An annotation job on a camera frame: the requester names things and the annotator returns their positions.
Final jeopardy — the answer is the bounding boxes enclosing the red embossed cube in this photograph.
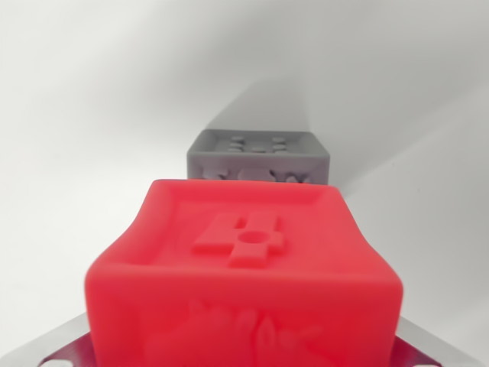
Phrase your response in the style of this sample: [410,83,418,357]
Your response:
[83,177,405,367]

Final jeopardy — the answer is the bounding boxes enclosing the gripper left finger with silver black pad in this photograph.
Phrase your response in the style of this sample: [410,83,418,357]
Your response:
[5,312,99,367]

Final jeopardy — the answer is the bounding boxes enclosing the gripper right finger with silver black pad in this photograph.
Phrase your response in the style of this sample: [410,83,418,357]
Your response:
[388,314,479,367]

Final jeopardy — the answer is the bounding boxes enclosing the grey embossed cube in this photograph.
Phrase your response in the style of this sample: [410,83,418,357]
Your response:
[186,128,331,186]

